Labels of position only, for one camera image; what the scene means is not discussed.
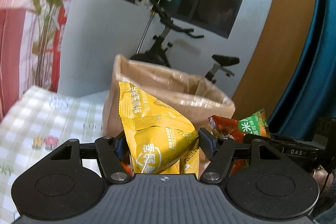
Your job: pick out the teal curtain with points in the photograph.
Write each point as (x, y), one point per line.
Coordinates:
(315, 56)

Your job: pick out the red floral curtain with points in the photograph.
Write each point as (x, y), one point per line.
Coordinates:
(31, 29)

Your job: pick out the red snack packet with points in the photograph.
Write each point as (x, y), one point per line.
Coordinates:
(223, 127)

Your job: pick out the wooden door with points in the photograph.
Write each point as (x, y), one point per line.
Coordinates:
(278, 43)

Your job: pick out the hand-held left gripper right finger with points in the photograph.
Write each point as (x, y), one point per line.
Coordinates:
(207, 145)

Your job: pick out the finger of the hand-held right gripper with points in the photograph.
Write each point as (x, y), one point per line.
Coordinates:
(258, 138)

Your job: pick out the black exercise bike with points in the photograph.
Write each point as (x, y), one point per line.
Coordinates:
(162, 53)

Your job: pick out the yellow snack packet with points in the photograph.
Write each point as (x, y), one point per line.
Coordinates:
(160, 150)
(147, 108)

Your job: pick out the crumpled white cloth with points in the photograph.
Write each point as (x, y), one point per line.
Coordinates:
(144, 2)

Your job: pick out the person's right hand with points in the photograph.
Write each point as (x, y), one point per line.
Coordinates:
(321, 175)

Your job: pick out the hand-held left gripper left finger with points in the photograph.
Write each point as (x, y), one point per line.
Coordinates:
(120, 148)

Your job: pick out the brown cardboard box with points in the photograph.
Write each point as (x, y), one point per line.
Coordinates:
(162, 87)

